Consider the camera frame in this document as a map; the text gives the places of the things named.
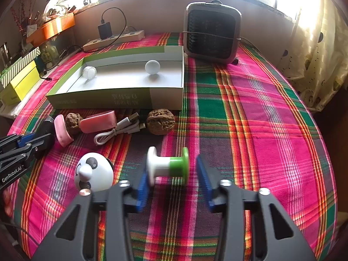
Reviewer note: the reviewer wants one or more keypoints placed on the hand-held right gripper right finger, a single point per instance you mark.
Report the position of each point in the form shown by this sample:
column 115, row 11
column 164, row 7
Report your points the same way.
column 205, row 185

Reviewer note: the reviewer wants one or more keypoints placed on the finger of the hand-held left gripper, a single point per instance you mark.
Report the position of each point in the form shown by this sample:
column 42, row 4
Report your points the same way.
column 25, row 140
column 35, row 150

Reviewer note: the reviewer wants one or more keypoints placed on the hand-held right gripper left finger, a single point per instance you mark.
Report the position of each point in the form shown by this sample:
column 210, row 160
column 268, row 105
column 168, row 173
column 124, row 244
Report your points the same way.
column 141, row 193

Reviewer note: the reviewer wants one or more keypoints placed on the black object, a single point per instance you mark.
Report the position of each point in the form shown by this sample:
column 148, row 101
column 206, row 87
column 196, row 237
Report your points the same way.
column 45, row 127

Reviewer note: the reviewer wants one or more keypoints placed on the white and green spool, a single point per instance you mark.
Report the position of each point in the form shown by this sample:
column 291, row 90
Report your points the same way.
column 165, row 165

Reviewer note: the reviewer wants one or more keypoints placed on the small brown walnut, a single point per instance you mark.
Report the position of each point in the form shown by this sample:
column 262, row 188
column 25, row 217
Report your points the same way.
column 73, row 122

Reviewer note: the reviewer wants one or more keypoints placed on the white panda toy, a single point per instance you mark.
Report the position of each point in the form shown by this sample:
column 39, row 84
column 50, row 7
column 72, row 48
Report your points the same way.
column 95, row 175

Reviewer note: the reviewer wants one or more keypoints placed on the salmon pink plastic piece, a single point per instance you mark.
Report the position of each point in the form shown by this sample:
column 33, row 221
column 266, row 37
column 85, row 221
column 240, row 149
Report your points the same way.
column 98, row 121

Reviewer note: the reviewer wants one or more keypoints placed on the large brown walnut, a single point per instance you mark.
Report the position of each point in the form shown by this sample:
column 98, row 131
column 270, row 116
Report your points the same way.
column 161, row 122

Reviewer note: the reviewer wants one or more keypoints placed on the white and green cardboard box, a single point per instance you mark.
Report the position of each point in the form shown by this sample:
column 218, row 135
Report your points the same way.
column 122, row 70

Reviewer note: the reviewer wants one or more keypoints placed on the yellow green box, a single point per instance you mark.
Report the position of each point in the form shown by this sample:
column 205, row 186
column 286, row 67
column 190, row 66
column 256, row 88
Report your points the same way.
column 19, row 85

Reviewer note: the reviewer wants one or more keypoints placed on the green striped box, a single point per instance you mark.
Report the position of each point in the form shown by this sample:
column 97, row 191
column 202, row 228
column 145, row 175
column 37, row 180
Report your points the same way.
column 21, row 61

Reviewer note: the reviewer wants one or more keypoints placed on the white ribbed cap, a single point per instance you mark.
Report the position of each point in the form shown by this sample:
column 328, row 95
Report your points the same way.
column 89, row 72

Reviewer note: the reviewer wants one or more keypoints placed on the orange box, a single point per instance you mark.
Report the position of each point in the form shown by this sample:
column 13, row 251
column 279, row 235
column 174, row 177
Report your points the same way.
column 51, row 28

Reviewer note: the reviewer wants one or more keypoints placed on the red flower branches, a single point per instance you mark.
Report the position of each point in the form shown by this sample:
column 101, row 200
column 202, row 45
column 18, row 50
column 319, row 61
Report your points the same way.
column 20, row 16

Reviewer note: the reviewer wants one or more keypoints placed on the white egg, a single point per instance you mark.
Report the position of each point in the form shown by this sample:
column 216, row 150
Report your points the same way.
column 152, row 67

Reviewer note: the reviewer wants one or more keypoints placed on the black charger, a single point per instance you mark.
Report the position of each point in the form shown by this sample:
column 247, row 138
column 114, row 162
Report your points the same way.
column 105, row 30

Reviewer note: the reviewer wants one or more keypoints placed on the beige power strip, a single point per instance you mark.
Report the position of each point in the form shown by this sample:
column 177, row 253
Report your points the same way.
column 119, row 39

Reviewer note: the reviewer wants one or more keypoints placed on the white plastic bag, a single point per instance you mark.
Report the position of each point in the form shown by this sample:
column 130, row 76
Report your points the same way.
column 55, row 4

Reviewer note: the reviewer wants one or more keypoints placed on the grey desktop heater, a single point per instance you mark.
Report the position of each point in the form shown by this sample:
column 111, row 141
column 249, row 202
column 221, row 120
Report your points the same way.
column 212, row 30

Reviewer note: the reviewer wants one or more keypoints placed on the cream patterned curtain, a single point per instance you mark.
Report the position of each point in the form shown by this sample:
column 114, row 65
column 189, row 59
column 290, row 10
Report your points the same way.
column 315, row 59

